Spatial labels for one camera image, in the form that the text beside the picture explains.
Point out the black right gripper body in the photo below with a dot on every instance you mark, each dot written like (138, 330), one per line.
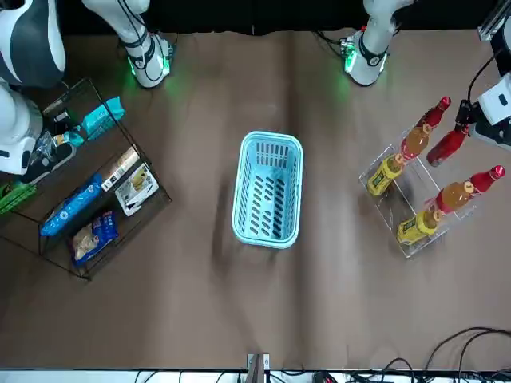
(36, 167)

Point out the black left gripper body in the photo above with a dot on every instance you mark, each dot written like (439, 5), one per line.
(474, 117)

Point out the red cola bottle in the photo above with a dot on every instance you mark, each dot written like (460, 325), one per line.
(445, 149)
(485, 181)
(435, 115)

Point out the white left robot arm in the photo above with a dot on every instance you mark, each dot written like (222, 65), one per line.
(373, 40)

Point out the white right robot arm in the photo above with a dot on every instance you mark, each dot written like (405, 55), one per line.
(24, 48)

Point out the green snack bag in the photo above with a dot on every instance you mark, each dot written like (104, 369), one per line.
(16, 197)

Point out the teal chips bag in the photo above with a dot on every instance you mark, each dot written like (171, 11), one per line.
(101, 117)

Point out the orange tea bottle red label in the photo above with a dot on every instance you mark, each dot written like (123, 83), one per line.
(455, 197)
(417, 141)

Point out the blue cracker bag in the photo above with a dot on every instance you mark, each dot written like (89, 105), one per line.
(93, 237)

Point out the yellow label tea bottle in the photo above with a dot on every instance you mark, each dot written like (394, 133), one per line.
(415, 229)
(383, 175)

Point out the clear acrylic bottle tray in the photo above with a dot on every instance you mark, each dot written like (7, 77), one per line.
(383, 207)

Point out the light blue plastic basket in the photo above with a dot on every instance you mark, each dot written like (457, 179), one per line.
(263, 241)

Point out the long blue biscuit packet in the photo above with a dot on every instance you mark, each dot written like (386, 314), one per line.
(72, 207)

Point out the orange and white snack box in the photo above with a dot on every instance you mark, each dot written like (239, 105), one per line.
(120, 169)

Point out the white snack pack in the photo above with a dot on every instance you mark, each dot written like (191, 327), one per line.
(137, 191)

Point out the aluminium profile post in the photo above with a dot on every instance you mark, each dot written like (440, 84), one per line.
(493, 26)

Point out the aluminium camera stand post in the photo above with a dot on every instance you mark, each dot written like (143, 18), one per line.
(257, 369)

